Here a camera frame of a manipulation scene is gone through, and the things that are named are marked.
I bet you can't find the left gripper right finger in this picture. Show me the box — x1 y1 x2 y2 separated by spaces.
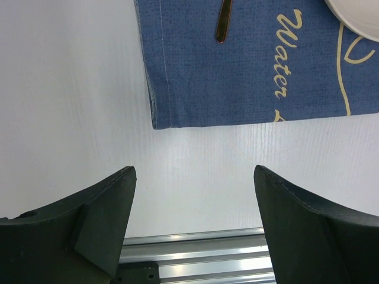
254 166 378 283

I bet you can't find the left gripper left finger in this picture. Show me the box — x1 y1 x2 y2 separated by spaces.
1 166 137 283

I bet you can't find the blue placemat with gold print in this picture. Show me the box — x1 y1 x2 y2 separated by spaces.
135 1 378 130

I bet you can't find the cream ceramic plate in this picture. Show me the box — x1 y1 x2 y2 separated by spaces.
325 0 379 42

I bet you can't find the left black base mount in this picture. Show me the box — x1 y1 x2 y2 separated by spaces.
110 262 161 284

